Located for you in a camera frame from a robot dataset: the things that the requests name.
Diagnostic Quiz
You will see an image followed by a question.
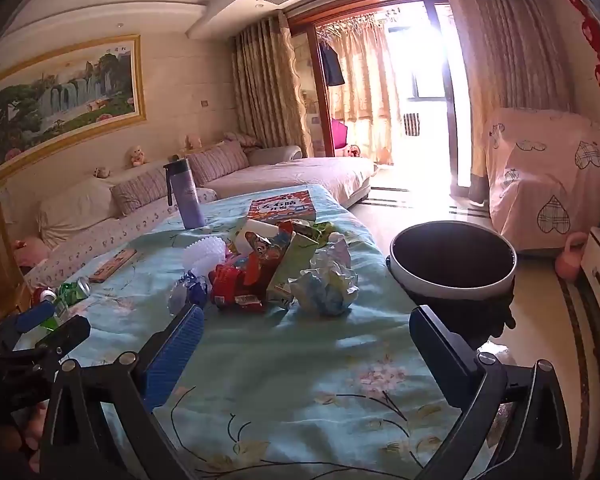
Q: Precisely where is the pink plush toy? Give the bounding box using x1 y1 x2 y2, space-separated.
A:
12 237 51 268

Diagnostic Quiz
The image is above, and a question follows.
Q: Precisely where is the red picture book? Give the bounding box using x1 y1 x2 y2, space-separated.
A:
247 195 318 223

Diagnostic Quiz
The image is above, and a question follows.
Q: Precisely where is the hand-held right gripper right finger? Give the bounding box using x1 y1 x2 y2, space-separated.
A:
409 305 573 480

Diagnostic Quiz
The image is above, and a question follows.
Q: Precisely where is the green brown snack packet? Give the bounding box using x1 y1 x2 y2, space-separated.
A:
292 220 341 248

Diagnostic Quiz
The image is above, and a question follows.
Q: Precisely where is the green drink can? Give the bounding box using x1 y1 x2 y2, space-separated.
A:
55 277 92 308

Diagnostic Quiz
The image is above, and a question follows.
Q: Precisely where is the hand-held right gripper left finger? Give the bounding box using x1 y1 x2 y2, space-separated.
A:
40 305 206 480

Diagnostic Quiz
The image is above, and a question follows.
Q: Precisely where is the pink balcony bag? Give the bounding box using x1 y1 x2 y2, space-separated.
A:
331 119 349 156

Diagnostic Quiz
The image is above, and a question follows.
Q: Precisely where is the white round bin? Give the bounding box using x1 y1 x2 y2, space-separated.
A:
387 220 520 351

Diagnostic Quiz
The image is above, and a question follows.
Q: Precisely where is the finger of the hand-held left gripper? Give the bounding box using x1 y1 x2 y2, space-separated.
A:
32 316 92 363
0 302 57 346

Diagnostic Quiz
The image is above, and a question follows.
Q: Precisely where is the light green snack packet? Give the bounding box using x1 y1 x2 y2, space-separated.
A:
266 232 321 308

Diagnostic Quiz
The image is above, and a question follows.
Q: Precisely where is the small striped cushion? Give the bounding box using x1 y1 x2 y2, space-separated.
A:
222 131 263 153

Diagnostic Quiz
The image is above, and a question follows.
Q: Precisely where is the gold patterned curtain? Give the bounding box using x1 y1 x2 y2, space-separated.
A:
231 12 308 158

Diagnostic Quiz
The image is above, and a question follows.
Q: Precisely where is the large striped cushion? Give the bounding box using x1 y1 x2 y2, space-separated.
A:
186 140 251 183
111 165 173 217

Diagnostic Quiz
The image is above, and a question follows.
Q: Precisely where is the purple thermos bottle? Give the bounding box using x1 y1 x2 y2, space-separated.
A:
162 157 207 229

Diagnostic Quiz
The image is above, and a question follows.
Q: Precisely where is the wooden chair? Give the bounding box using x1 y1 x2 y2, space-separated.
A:
0 197 36 336

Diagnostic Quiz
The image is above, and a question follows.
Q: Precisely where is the crumpled clear blue wrapper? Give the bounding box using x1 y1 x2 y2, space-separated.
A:
167 270 211 316

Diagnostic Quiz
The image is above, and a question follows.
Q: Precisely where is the white foam block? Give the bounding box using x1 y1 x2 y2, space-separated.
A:
235 219 282 253

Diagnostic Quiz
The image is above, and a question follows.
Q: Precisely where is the pink watering can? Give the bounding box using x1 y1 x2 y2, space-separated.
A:
555 232 588 281

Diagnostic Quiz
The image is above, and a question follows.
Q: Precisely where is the wide beige curtain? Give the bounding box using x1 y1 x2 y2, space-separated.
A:
442 0 576 201

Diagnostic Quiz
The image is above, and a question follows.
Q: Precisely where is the red snack packet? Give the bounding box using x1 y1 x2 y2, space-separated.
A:
209 262 266 308

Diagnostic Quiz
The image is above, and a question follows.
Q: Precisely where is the framed landscape painting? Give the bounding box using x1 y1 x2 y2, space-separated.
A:
0 34 147 183

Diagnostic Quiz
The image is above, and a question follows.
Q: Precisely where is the red heart wall decoration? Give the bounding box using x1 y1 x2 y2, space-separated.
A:
565 0 600 106

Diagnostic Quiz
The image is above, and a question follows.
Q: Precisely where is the crumpled white blue plastic bag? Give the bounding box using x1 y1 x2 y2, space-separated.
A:
290 240 361 317

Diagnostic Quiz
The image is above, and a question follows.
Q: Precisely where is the beige sofa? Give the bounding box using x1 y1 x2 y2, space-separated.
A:
22 142 376 288

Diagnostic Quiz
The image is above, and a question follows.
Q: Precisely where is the person's left hand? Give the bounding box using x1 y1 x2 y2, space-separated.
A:
11 402 51 461

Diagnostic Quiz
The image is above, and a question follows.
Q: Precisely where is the wooden sliding door frame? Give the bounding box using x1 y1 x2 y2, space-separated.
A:
287 0 453 196

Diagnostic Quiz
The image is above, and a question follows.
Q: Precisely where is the white cushion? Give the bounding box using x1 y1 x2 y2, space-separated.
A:
36 177 123 248

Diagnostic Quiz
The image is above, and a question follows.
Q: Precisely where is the pink heart-pattern quilt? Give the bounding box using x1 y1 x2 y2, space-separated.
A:
484 107 600 256

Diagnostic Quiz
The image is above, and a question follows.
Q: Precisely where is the hanging dark garment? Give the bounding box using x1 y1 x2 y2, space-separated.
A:
319 40 346 87

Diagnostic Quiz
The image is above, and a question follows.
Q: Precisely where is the orange cartoon snack packet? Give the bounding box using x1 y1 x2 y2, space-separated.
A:
235 230 296 286

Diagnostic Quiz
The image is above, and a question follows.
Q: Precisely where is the sheer balcony curtain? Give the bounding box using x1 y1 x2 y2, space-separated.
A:
325 17 406 163

